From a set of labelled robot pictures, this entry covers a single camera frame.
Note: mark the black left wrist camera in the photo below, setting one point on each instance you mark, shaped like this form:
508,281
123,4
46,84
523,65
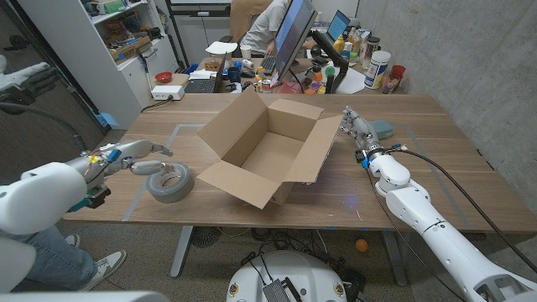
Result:
92,199

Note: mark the dark blue mug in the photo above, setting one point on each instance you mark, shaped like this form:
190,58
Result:
234,74

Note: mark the open laptop with blue screen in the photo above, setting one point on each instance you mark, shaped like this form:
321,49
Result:
337,25

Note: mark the pink pad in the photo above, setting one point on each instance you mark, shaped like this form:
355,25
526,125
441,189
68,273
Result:
289,87

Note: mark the seated person in grey shirt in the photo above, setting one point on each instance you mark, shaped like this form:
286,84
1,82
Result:
264,25

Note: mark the brown chair backrest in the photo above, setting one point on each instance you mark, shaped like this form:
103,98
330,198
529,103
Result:
241,17

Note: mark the green ball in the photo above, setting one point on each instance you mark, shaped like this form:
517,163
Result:
330,71

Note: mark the white paper cup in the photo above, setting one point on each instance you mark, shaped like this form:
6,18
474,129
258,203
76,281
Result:
246,52

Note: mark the grey table leg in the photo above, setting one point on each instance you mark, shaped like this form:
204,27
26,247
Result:
395,260
181,251

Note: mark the white shelf unit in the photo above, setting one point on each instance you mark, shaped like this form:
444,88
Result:
84,54

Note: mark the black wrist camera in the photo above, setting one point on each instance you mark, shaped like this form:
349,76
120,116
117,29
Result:
363,159
92,199

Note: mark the black round floor grille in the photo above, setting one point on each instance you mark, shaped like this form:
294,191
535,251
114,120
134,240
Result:
205,236

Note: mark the black keyboard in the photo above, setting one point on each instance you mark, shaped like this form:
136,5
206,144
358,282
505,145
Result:
268,65

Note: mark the open brown cardboard box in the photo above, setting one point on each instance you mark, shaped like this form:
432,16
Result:
272,155

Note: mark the black computer monitor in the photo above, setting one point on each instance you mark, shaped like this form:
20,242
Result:
293,33

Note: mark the grey duct tape roll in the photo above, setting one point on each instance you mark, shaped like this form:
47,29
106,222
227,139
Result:
168,195

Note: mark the red and white soda can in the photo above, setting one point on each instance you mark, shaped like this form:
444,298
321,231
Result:
266,86

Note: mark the orange ball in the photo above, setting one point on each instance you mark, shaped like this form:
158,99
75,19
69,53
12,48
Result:
361,245

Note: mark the white canister with blue label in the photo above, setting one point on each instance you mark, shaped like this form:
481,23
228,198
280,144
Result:
376,69

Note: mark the yellow bottle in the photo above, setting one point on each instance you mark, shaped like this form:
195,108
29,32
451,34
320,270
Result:
339,44

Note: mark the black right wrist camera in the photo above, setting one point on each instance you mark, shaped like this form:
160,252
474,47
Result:
363,159

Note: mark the red bowl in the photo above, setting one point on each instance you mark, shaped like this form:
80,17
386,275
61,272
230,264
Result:
163,77

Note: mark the white power box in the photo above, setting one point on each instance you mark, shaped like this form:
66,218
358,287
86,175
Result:
168,92

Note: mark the white and grey glove device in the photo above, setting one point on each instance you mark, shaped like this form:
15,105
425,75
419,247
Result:
25,77

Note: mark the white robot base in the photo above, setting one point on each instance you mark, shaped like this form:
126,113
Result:
302,272

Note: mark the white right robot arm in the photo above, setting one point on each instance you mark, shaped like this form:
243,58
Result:
419,209

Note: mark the cardboard box on shelf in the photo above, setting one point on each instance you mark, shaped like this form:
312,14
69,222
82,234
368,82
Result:
130,49

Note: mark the white round seat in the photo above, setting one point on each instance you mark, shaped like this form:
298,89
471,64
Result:
221,48

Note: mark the teal scrub sponge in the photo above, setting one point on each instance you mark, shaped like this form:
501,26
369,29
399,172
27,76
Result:
384,128

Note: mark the black laptop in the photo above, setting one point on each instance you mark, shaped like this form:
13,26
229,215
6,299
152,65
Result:
201,86

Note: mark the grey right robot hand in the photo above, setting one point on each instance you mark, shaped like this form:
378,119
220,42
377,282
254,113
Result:
365,134

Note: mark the person in blue jeans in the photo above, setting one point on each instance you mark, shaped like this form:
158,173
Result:
42,260

